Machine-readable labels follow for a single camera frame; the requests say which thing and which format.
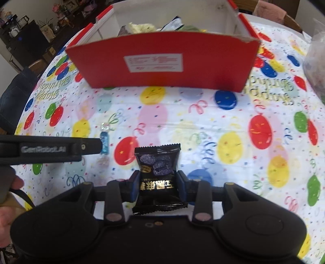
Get red cardboard box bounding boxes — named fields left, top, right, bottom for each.
left=66, top=1, right=261, bottom=92

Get cream snack packet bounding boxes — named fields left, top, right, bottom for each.
left=128, top=23, right=157, bottom=34

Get dark side cabinet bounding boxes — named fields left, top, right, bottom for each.
left=1, top=15, right=49, bottom=68

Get balloon birthday tablecloth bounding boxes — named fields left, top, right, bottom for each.
left=15, top=23, right=324, bottom=263

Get clear plastic jar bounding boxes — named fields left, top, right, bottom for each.
left=303, top=19, right=325, bottom=103

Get black chocolate wedge packet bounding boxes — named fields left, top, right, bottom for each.
left=118, top=25, right=131, bottom=36

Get green wafer packet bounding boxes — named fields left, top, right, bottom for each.
left=178, top=25, right=202, bottom=32

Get blue white snack packet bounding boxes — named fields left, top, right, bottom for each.
left=160, top=16, right=184, bottom=31

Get dark jeans on chair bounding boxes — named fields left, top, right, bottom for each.
left=1, top=67, right=38, bottom=135

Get pink cloth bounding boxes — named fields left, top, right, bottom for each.
left=253, top=1, right=287, bottom=25

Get black plum candy packet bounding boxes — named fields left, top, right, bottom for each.
left=132, top=144, right=187, bottom=215

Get wooden chair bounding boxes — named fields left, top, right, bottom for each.
left=234, top=1, right=303, bottom=33

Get blue candy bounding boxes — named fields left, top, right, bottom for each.
left=98, top=123, right=110, bottom=166

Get person left hand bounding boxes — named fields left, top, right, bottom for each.
left=0, top=174, right=28, bottom=249

